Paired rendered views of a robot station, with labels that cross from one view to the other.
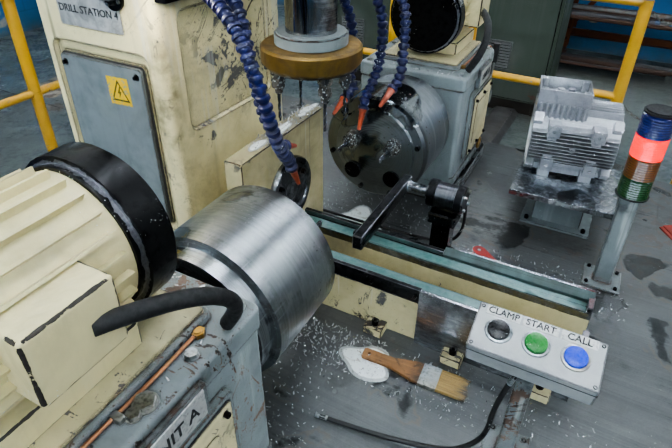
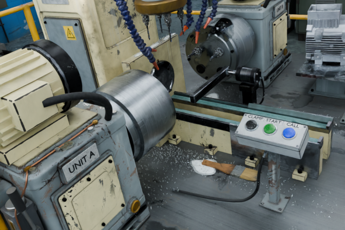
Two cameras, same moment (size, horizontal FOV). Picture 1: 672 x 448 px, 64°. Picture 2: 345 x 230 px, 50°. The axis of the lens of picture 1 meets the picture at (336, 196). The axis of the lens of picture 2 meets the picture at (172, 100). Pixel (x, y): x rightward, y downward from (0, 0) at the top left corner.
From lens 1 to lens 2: 0.37 m
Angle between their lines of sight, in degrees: 12
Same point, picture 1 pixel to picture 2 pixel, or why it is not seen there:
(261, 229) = (132, 85)
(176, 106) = (96, 36)
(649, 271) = not seen: outside the picture
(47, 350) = (24, 107)
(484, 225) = (285, 97)
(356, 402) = (195, 184)
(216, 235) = (110, 89)
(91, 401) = (46, 143)
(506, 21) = not seen: outside the picture
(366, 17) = not seen: outside the picture
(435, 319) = not seen: hidden behind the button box
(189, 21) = not seen: outside the picture
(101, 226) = (47, 68)
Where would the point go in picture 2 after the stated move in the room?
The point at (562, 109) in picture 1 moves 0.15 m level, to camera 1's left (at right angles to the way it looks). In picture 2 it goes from (322, 21) to (284, 25)
